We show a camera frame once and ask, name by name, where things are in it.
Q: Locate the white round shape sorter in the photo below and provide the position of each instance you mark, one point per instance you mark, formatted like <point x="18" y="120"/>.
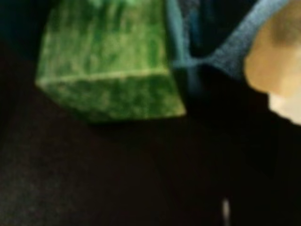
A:
<point x="275" y="68"/>

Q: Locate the black table mat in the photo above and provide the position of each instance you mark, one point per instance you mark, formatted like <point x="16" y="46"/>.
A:
<point x="117" y="176"/>

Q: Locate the green square block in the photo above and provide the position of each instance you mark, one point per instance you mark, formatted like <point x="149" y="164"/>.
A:
<point x="105" y="58"/>

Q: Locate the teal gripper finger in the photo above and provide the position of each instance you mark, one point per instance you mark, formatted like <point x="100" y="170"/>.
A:
<point x="181" y="42"/>

